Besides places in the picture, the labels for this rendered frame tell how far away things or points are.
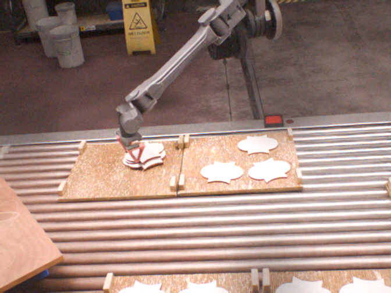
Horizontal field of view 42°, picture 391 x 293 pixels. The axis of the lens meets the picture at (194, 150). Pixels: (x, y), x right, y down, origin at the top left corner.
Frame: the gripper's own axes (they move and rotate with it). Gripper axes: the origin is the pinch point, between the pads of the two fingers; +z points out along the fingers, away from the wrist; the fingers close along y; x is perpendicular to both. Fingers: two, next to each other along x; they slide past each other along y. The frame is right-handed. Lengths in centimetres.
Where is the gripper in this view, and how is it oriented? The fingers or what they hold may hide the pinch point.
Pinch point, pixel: (132, 155)
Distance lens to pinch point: 187.4
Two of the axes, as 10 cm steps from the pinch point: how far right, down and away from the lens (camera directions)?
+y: -4.7, -4.3, 7.7
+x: -8.8, 3.2, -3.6
